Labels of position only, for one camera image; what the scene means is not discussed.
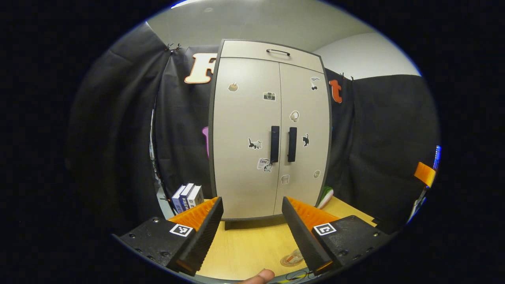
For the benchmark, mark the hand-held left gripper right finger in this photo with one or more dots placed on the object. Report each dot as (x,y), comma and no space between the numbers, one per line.
(305,240)

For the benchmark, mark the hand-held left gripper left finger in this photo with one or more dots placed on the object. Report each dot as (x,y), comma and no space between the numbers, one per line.
(201,240)

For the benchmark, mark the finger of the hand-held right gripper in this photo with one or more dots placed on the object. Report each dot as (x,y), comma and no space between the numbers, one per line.
(425,174)

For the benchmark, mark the round brown coaster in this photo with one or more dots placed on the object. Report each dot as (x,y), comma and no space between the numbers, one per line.
(285,261)

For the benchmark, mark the grey white cabinet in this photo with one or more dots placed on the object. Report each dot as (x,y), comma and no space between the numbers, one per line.
(210,150)

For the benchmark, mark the white cabinet drawer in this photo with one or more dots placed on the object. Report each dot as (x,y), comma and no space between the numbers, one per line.
(244,49)

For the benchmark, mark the dark blue spine book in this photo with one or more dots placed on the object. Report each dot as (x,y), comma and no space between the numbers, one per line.
(185,199)

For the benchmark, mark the pale blue spine book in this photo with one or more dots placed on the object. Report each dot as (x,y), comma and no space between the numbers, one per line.
(176,203)

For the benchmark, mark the watermelon slice toy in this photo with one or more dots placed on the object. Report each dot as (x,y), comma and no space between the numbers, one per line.
(325,197)

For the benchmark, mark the black backdrop cloth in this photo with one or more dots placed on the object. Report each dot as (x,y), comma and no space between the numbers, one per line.
(118,138)

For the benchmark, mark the ceiling light panel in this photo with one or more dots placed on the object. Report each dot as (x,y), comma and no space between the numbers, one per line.
(189,2)

